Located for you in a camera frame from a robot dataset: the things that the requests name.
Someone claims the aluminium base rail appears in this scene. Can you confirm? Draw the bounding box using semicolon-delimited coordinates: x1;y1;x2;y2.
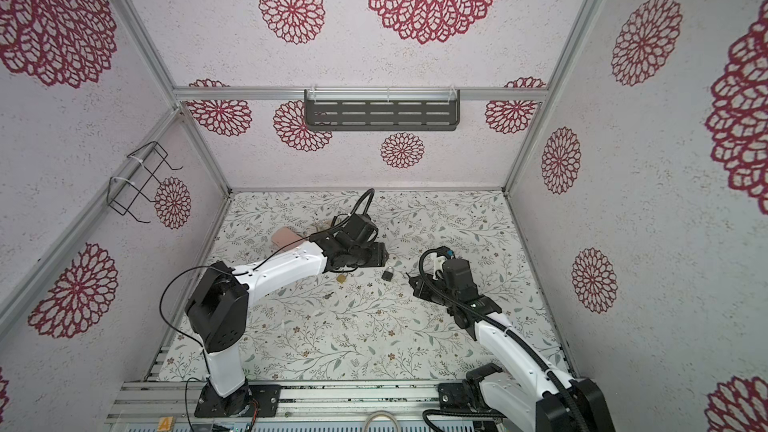
102;379;516;431

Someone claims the black padlock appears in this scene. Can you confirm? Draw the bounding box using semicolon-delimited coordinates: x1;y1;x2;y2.
381;266;394;282

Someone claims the white cable loop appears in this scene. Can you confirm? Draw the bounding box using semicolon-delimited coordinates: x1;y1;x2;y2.
362;410;403;432

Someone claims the black wire wall basket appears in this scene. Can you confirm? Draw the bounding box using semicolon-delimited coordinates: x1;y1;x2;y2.
105;141;183;224

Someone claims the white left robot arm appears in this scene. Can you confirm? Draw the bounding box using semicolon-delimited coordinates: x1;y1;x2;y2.
158;188;388;419

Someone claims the pink glasses case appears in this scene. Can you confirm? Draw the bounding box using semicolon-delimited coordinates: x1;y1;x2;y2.
271;227;307;252

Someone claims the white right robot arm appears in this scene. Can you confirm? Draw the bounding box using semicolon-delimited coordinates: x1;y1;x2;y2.
409;246;615;431

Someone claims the dark grey wall shelf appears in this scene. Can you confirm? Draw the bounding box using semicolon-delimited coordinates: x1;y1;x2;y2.
303;89;461;132

